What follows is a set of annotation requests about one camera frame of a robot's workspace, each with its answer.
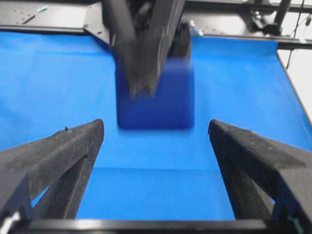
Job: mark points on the blue table cloth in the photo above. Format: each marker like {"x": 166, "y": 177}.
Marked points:
{"x": 49, "y": 82}

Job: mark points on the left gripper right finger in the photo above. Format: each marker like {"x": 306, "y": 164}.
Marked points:
{"x": 264, "y": 178}

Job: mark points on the black frame rail right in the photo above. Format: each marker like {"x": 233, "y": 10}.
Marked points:
{"x": 237, "y": 19}

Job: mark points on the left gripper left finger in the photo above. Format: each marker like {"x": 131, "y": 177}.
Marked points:
{"x": 46, "y": 178}

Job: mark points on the blue rectangular block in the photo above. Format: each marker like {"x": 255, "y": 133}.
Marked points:
{"x": 170, "y": 108}

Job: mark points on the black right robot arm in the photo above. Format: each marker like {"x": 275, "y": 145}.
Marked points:
{"x": 181, "y": 46}

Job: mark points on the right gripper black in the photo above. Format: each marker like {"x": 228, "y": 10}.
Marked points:
{"x": 122, "y": 18}

